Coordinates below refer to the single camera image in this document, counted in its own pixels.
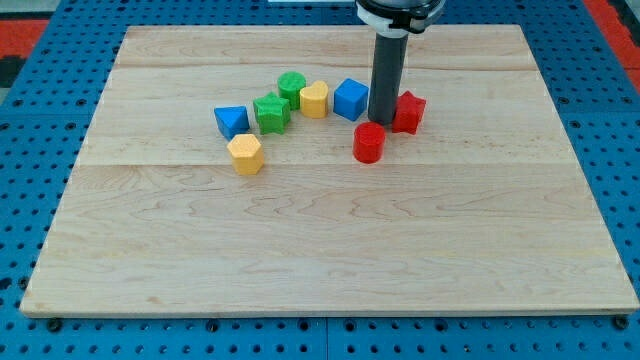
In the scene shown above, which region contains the yellow hexagon block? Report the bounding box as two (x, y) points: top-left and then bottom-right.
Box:
(227, 134), (264, 175)

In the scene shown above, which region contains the blue cube block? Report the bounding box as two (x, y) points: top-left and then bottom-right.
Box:
(333, 78), (369, 121)

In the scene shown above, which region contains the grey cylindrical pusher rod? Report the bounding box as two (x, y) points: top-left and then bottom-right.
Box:
(368, 34), (408, 125)

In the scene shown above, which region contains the green star block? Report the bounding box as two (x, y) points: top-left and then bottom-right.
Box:
(253, 92), (291, 134)

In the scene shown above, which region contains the blue triangle block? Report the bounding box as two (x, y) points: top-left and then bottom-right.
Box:
(214, 106), (250, 141)

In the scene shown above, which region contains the red cylinder block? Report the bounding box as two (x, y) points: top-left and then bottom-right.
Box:
(352, 122), (386, 164)

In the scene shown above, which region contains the red star block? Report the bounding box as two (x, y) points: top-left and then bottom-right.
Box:
(392, 91), (428, 135)

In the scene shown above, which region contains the wooden board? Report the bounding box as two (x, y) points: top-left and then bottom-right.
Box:
(20, 25), (639, 318)

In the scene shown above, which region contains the yellow heart block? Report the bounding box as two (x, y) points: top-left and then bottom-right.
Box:
(299, 80), (329, 119)

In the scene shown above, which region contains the green cylinder block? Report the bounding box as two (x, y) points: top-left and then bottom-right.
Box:
(277, 71), (306, 110)

